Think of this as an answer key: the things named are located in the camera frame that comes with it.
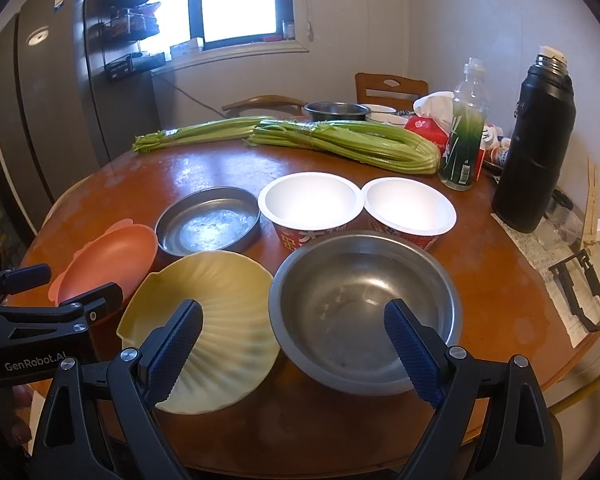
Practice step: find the magnetic spice rack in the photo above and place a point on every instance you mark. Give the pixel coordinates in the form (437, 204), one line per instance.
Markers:
(125, 24)

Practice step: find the window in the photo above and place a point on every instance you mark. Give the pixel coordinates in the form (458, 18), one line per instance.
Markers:
(196, 31)

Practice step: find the black clip tool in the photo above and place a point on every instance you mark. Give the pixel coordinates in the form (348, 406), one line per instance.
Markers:
(578, 279)

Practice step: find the white ceramic food bowl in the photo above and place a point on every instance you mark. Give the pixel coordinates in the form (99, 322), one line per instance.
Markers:
(385, 115)

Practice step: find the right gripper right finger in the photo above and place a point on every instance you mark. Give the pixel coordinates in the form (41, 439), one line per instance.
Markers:
(517, 439)

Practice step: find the green label plastic bottle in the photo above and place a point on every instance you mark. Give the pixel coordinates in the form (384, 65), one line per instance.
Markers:
(469, 109)

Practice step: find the left hand red nails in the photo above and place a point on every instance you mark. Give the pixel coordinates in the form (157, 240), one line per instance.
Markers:
(15, 405)

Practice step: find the grey refrigerator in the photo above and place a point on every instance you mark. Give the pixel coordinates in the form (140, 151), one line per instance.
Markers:
(61, 116)

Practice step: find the wooden chair with slats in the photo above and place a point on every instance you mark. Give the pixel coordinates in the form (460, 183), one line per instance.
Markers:
(393, 91)

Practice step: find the curved wooden armchair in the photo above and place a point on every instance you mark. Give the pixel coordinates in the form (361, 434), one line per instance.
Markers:
(270, 105)

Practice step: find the red tissue pack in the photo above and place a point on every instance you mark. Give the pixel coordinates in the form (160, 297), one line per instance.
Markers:
(432, 118)

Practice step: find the black thermos flask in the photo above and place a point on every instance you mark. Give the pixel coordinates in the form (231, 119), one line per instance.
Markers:
(545, 115)

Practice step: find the yellow shell-shaped plate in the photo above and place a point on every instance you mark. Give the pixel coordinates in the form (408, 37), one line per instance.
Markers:
(236, 348)

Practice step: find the pink plastic plate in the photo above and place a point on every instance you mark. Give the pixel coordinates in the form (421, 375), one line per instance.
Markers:
(124, 254)

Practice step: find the small steel bowl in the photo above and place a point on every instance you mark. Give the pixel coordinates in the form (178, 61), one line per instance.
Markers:
(325, 111)

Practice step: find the printed paper sheet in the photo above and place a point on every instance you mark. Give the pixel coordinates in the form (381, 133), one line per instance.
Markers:
(541, 258)

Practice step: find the thick celery bunch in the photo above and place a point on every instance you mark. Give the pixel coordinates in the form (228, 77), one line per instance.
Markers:
(370, 143)

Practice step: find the long celery bunch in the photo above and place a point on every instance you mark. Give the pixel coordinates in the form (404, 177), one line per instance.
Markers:
(227, 129)

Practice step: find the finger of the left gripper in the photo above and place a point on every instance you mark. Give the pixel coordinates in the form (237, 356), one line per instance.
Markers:
(12, 282)
(97, 303)

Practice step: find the small red paper bowl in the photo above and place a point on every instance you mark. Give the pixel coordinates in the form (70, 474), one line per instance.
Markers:
(408, 209)

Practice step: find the small white bottle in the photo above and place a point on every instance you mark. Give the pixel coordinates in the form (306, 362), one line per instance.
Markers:
(495, 145)

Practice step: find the large red paper bowl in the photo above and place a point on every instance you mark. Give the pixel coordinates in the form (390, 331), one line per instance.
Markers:
(307, 205)

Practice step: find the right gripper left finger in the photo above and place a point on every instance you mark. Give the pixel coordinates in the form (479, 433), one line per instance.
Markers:
(71, 442)

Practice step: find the wooden clothespin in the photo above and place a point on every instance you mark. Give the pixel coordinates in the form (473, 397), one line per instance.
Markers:
(589, 233)

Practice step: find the large steel bowl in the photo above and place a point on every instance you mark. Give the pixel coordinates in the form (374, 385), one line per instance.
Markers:
(327, 303)

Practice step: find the steel pan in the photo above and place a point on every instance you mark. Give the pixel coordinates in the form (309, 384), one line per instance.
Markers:
(212, 219)

